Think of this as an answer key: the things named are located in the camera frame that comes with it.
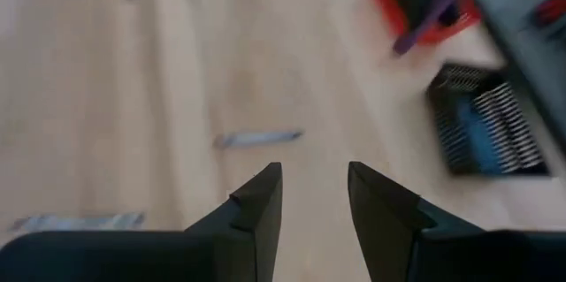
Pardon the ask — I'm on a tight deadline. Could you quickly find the black crayon grey wrapper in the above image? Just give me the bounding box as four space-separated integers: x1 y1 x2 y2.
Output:
213 128 305 149
7 211 147 233

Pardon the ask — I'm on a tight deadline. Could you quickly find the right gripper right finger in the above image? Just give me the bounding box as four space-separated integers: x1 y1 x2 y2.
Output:
347 160 566 282

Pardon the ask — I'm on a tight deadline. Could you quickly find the black plastic basket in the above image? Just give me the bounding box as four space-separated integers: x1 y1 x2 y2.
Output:
425 63 551 177

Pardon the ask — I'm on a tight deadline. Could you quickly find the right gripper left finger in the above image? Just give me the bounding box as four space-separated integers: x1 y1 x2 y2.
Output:
0 161 283 282

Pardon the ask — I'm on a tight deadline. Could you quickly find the red plastic basket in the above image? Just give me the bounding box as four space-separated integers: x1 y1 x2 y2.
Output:
370 0 483 48

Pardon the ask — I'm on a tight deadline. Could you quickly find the blue crayon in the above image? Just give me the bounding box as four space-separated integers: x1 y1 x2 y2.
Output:
456 95 505 174

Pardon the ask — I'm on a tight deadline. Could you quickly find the purple crayon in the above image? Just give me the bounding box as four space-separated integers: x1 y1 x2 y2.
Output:
392 0 486 57

